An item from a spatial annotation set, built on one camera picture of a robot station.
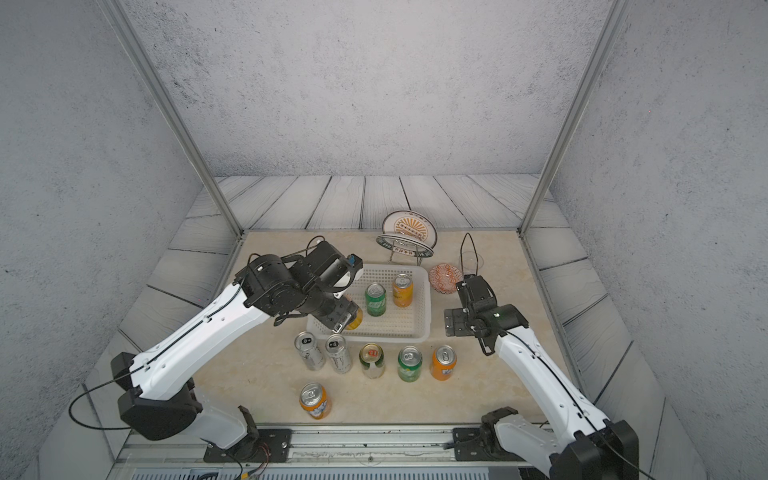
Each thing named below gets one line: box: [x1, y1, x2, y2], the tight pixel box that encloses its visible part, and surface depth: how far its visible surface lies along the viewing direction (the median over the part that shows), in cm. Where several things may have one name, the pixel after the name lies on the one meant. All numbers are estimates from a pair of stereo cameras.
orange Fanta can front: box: [431, 344, 457, 381], surface depth 79 cm
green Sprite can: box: [397, 345, 423, 383], surface depth 79 cm
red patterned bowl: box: [428, 263, 463, 295], surface depth 106 cm
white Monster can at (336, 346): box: [325, 333, 353, 373], surface depth 78 cm
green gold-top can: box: [359, 343, 385, 380], surface depth 79 cm
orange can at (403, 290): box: [392, 274, 414, 308], surface depth 93 cm
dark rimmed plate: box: [376, 234, 434, 258], surface depth 106 cm
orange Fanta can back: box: [299, 382, 332, 420], surface depth 72 cm
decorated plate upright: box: [382, 210, 438, 249], surface depth 104 cm
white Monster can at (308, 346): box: [294, 331, 325, 371], surface depth 79 cm
